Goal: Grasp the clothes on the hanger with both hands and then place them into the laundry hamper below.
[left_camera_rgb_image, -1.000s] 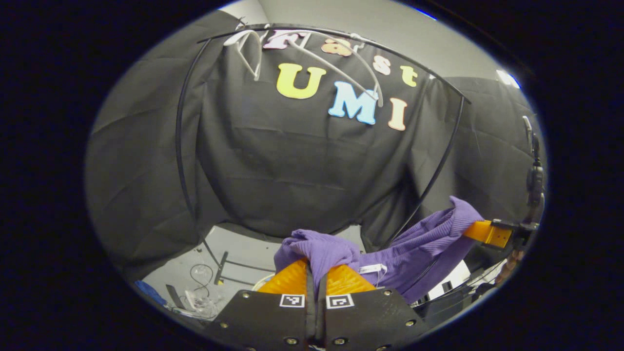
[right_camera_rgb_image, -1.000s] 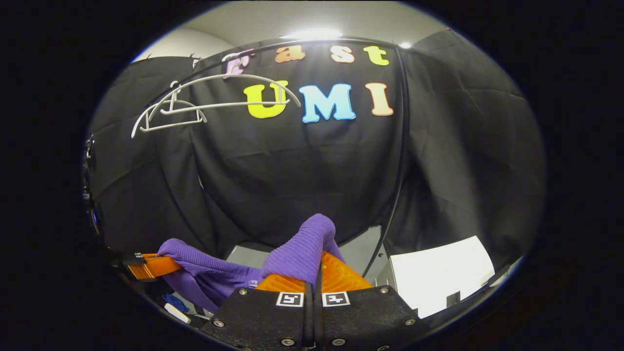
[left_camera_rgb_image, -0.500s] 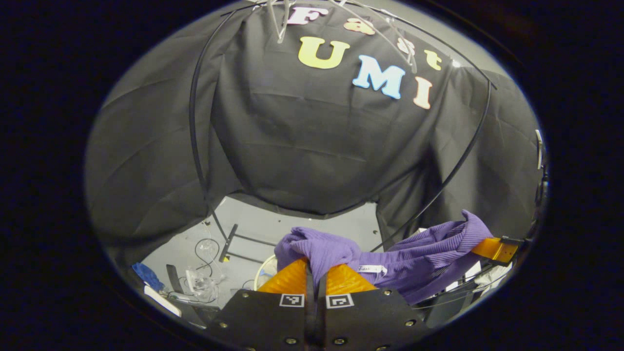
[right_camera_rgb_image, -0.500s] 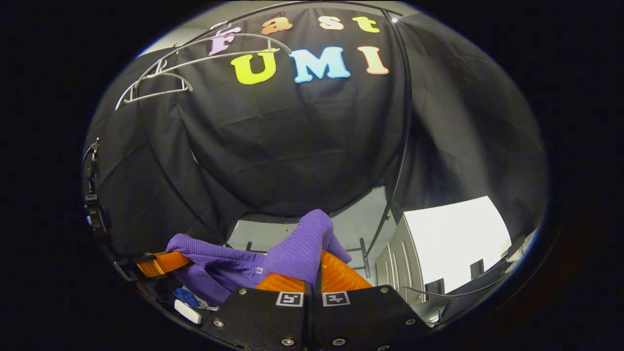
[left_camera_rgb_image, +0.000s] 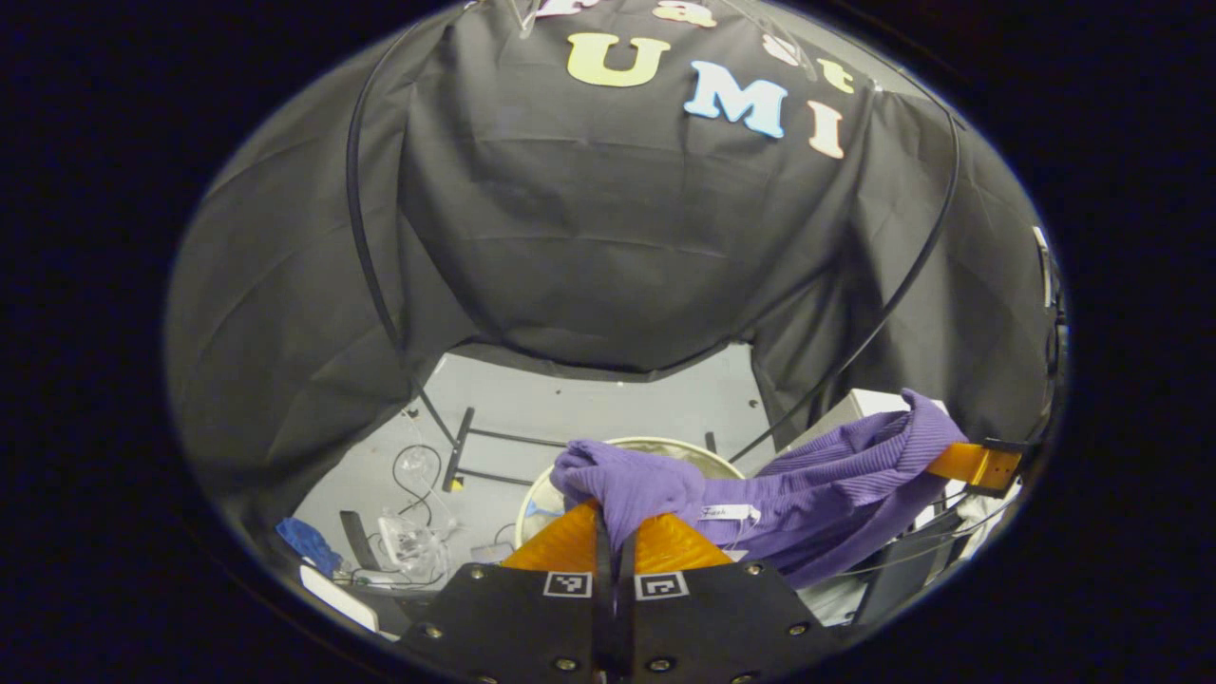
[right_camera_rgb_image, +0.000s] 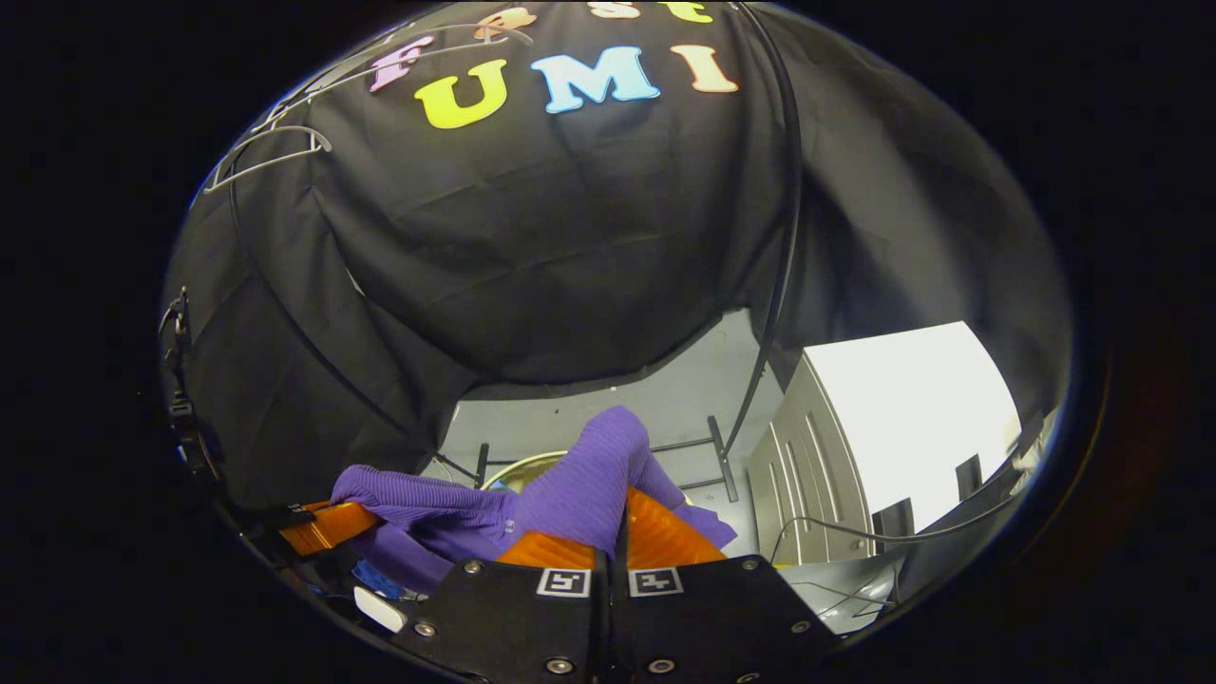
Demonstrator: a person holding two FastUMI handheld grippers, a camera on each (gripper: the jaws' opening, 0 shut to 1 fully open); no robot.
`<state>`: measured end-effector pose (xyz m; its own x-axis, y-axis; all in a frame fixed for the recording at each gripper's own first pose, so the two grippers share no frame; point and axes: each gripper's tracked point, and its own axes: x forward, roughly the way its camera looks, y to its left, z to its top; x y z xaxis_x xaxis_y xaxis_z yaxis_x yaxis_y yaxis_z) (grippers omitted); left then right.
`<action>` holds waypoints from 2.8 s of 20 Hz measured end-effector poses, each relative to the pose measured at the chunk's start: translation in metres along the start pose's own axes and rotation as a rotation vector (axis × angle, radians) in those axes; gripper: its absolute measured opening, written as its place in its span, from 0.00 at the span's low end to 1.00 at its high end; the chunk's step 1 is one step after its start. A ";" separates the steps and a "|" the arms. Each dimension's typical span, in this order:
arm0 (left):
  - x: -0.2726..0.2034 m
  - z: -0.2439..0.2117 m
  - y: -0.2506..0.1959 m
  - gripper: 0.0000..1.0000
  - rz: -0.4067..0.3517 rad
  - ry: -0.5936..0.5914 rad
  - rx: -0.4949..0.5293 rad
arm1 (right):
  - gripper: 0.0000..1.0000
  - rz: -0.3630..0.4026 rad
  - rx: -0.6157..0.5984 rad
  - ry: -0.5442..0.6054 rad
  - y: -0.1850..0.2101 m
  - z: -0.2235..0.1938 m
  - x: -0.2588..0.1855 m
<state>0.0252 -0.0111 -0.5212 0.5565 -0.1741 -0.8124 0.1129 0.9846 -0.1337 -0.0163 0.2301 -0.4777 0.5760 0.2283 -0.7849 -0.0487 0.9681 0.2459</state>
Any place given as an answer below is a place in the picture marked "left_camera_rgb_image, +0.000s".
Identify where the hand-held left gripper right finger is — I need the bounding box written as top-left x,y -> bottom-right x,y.
617,513 -> 842,684

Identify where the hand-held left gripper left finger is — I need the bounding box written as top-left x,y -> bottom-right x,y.
397,499 -> 611,684

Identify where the purple knit cardigan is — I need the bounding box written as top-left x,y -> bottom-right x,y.
549,388 -> 970,590

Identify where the beige laundry hamper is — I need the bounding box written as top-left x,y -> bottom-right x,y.
515,436 -> 747,552

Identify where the black clothes rack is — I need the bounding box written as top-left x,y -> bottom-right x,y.
344,9 -> 962,493

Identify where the clear plastic bag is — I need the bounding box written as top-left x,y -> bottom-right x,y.
378,508 -> 457,580

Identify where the dark flat panel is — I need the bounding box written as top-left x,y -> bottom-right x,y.
853,527 -> 962,625

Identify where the white flat board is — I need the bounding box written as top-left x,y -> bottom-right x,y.
299,564 -> 381,634

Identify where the blue cloth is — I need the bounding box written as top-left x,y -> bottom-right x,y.
275,518 -> 343,578

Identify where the black backdrop cloth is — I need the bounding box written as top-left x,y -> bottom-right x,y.
163,0 -> 1065,533

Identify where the black strap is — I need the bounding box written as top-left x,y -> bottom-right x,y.
339,510 -> 381,572

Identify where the black floor cable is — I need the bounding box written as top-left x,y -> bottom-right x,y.
391,442 -> 447,523

